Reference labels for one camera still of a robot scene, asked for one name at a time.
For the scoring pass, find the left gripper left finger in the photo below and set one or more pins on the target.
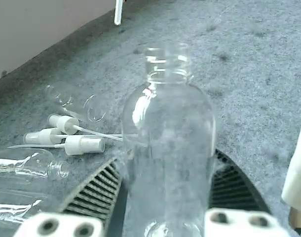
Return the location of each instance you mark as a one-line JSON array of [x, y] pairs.
[[96, 195]]

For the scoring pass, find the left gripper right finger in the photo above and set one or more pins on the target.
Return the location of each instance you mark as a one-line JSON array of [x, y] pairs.
[[229, 190]]

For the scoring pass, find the clear plastic bottle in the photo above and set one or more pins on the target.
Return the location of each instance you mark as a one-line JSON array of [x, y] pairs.
[[169, 138], [66, 98], [12, 197], [24, 164]]

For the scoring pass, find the white spray top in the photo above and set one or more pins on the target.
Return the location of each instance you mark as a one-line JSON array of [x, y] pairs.
[[118, 12], [63, 122], [39, 136], [84, 145], [297, 172]]

